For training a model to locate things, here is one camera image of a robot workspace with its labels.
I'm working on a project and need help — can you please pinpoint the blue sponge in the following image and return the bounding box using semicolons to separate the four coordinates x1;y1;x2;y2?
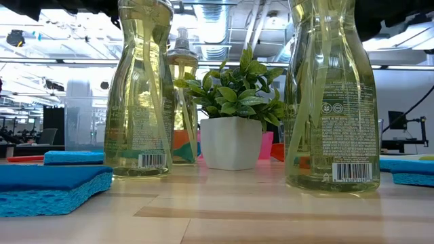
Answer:
0;165;114;218
379;158;434;172
391;163;434;187
43;150;105;166

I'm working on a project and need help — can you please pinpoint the silver ceiling duct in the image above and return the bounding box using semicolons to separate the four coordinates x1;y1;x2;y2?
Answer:
193;3;235;62

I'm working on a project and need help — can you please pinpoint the pink plastic bin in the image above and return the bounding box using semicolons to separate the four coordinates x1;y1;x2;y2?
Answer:
196;130;275;161

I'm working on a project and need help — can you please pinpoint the black ceiling device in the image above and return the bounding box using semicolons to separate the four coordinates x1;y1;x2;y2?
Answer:
5;29;26;47

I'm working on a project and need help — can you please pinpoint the green plant in white pot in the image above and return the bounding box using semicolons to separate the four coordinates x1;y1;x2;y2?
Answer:
173;45;286;171

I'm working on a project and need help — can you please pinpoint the black monitor on arm stand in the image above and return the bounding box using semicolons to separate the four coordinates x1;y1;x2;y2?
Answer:
381;110;430;154

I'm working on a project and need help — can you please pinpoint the red dish brush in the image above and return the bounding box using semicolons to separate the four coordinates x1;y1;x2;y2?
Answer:
5;155;45;163
270;142;286;162

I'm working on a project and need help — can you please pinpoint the black cable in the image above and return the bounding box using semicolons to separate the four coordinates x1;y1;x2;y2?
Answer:
382;84;434;132

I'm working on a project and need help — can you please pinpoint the black partition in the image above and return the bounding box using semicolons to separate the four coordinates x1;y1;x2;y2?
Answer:
42;106;66;146

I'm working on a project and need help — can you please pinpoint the gray office chair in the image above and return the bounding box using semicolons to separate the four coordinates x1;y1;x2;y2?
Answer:
36;127;58;146

